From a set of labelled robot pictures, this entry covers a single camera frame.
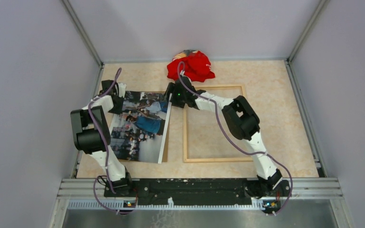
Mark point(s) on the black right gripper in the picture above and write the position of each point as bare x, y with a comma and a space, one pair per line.
172, 89

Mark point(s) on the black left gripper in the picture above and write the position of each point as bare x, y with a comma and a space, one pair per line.
119, 110

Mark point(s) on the printed colour photo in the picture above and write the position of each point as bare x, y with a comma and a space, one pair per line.
138, 129

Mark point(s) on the light wooden picture frame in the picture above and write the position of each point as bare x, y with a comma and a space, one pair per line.
186, 146

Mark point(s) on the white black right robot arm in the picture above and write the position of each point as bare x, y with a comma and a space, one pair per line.
239, 124

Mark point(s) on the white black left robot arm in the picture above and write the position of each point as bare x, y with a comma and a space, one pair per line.
91, 135

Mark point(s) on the red crumpled cloth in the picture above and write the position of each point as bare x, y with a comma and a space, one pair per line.
197, 66

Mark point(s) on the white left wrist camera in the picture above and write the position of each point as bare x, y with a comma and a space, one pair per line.
121, 89

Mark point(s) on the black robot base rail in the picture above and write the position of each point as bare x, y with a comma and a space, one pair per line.
199, 192

